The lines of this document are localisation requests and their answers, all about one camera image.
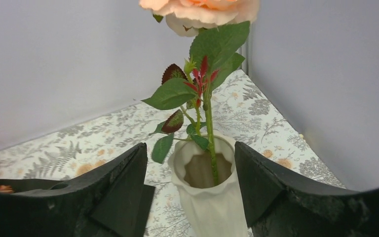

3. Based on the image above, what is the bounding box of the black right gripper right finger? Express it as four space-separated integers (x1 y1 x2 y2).
234 142 379 237

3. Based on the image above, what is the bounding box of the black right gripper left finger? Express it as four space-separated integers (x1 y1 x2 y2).
0 143 155 237

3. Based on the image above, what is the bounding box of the large peach rose stem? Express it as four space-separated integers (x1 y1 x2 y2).
139 0 260 185

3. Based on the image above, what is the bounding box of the black wrapping paper sheet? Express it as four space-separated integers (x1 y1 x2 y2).
0 179 63 193

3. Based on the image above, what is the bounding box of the white ribbed ceramic vase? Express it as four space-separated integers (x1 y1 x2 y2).
167 130 248 237

